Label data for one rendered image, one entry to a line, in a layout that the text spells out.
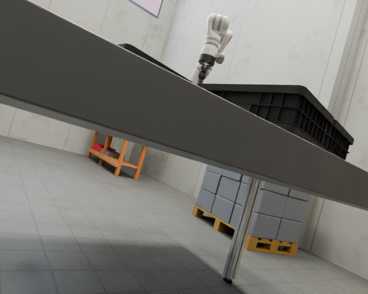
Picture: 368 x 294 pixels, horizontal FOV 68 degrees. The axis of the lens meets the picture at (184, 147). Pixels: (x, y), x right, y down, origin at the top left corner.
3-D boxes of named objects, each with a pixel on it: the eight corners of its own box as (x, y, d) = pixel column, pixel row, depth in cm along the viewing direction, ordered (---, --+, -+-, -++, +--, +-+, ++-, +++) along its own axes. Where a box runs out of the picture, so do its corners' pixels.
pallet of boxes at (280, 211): (295, 255, 287) (321, 160, 291) (246, 249, 254) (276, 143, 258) (233, 221, 380) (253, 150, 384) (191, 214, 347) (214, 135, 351)
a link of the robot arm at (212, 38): (199, 40, 125) (218, 45, 124) (208, 9, 126) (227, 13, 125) (200, 47, 132) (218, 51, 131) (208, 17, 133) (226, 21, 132)
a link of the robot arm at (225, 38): (234, 34, 161) (211, 72, 169) (221, 25, 162) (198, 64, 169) (234, 31, 153) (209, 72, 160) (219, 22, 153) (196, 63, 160)
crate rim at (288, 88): (193, 89, 100) (194, 83, 100) (236, 114, 121) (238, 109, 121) (301, 93, 72) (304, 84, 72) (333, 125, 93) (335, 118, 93)
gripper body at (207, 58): (199, 56, 132) (194, 75, 132) (201, 50, 124) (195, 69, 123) (214, 61, 132) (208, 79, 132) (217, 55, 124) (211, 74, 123)
